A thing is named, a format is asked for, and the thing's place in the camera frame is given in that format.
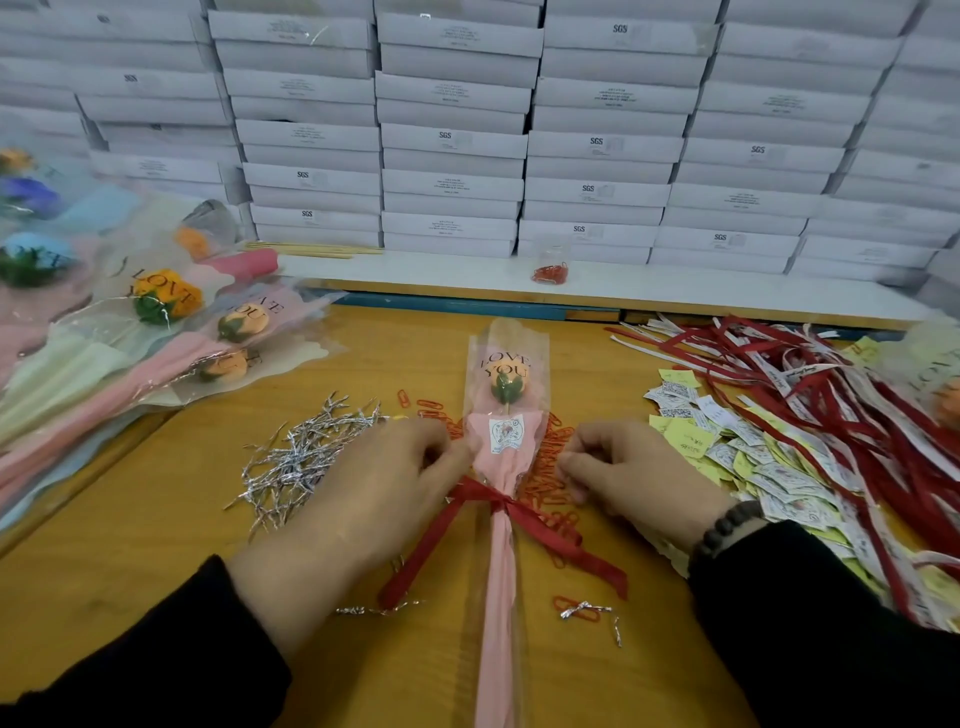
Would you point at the small bag of red clips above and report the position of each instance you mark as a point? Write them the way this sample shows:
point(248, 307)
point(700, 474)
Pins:
point(551, 275)

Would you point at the wall of stacked white boxes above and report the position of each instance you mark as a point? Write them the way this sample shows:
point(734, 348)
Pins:
point(450, 120)

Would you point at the pile of red ribbons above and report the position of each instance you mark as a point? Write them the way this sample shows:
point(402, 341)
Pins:
point(840, 398)

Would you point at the pile of yellow white tags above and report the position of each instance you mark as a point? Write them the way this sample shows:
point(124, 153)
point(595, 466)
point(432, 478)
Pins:
point(735, 450)

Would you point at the slanted stack of white boxes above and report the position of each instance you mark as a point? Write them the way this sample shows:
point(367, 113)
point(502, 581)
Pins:
point(945, 278)

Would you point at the long white board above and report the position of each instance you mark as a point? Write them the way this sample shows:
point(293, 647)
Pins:
point(720, 290)

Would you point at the person's left forearm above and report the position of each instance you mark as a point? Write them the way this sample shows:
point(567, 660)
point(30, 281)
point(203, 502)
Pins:
point(150, 660)

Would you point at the person's left hand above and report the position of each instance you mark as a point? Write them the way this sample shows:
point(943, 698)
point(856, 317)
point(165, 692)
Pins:
point(360, 510)

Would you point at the pink orange flower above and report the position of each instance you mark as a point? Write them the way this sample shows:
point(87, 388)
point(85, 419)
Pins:
point(506, 390)

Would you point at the pile of orange paper clips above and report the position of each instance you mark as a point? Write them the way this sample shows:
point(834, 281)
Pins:
point(555, 450)

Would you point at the pile of silver twist ties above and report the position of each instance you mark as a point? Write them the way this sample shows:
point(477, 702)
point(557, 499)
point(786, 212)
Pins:
point(308, 465)

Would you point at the person's right forearm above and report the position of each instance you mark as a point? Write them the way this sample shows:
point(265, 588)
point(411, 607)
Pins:
point(833, 630)

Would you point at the person's right hand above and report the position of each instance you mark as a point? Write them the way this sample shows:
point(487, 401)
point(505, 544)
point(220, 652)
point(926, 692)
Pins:
point(638, 473)

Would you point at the single red ribbon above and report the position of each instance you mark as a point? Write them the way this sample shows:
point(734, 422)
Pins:
point(555, 533)

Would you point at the wooden sticks bundle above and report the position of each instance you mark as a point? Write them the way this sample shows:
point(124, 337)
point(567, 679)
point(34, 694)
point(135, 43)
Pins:
point(318, 249)

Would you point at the pile of flowers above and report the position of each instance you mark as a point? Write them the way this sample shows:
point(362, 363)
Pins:
point(90, 375)

